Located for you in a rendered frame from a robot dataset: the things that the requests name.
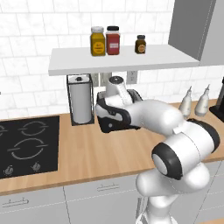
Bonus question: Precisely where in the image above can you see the black toaster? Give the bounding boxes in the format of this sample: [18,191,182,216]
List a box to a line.
[96,88,144,134]

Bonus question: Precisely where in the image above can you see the white squeeze bottle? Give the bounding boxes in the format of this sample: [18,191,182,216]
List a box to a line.
[178,85,193,119]
[193,84,212,118]

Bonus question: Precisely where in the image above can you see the grey drawer handle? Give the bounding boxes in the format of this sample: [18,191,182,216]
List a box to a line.
[96,183,121,193]
[1,197,30,208]

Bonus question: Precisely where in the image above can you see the white wall shelf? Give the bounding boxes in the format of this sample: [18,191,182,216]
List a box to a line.
[47,44,201,77]

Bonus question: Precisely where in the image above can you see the yellow jar with white lid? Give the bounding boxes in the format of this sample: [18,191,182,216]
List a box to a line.
[89,25,107,57]

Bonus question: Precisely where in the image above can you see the grey cupboard front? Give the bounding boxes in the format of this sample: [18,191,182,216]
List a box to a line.
[170,159,224,224]

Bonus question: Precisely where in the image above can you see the black hob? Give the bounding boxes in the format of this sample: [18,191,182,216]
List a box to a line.
[0,115,61,179]

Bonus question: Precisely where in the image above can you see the white paper towel roll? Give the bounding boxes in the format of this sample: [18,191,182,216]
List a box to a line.
[70,75,94,124]

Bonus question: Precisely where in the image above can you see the grey hob knob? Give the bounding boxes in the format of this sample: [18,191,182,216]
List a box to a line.
[31,161,42,172]
[3,164,15,177]

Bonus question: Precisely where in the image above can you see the white wall outlet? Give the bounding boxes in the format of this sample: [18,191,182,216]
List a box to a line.
[92,72,113,88]
[126,70,138,85]

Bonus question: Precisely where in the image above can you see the black countertop appliance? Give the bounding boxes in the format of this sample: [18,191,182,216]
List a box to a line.
[208,83,224,123]

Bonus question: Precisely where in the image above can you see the red jar with black lid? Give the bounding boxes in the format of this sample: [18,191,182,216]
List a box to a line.
[105,25,122,56]

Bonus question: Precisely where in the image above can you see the grey range hood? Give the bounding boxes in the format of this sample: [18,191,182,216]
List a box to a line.
[167,0,224,67]

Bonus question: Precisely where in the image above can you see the grey drawer front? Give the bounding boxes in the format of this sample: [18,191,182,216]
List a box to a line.
[63,173,144,224]
[0,185,67,224]

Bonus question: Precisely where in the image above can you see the small brown jar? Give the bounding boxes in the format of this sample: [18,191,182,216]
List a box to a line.
[134,34,147,55]

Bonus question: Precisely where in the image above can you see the black wire paper towel holder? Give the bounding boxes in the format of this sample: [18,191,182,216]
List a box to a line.
[66,73,96,127]

